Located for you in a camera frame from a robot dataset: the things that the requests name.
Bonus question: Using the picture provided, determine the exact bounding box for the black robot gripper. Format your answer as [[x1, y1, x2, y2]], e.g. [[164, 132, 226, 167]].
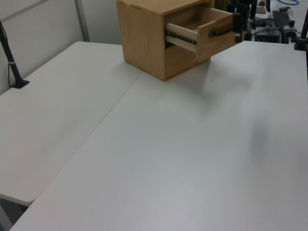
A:
[[232, 0, 252, 44]]

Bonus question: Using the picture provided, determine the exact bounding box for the black bar drawer handle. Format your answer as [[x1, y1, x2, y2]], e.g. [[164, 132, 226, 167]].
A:
[[208, 28, 235, 37]]

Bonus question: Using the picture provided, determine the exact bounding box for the wooden drawer with black handle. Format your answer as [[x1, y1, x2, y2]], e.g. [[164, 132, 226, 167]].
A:
[[165, 6, 246, 64]]

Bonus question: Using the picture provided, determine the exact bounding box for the wooden drawer with cutout grip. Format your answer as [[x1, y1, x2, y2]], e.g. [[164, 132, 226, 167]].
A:
[[165, 44, 211, 79]]

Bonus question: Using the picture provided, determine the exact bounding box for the light wooden drawer cabinet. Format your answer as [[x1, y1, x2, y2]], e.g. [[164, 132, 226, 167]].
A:
[[116, 0, 215, 82]]

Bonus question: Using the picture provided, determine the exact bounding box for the black electronics box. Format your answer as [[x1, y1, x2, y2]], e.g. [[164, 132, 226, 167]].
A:
[[255, 30, 281, 43]]

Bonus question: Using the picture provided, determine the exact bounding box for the black computer keyboard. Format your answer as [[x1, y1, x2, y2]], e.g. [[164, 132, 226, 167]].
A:
[[272, 10, 291, 28]]

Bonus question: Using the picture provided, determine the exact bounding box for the emergency stop button box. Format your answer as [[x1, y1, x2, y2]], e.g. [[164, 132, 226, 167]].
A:
[[283, 20, 297, 37]]

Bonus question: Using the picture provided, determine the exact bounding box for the black clamped stand pole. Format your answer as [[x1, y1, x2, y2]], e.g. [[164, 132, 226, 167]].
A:
[[293, 0, 308, 51]]

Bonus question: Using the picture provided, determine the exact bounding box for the black camera stand pole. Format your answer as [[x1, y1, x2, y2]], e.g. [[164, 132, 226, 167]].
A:
[[0, 20, 30, 90]]

